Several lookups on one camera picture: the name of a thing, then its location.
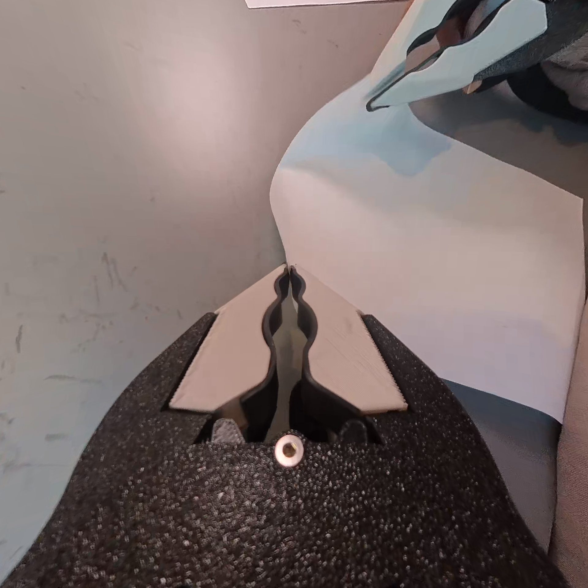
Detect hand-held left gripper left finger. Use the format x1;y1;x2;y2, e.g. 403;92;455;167
169;263;291;443

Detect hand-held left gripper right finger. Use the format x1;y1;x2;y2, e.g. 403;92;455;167
289;264;409;443

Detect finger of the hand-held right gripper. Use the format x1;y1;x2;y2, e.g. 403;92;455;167
405;0;481;73
366;0;548;112

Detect white paper sheet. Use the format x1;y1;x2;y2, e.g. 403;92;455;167
269;0;586;442
246;0;410;9

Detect grey desk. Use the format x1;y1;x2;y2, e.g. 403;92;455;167
0;0;588;552

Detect beige printed hoodie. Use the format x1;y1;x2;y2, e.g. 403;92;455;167
549;301;588;588

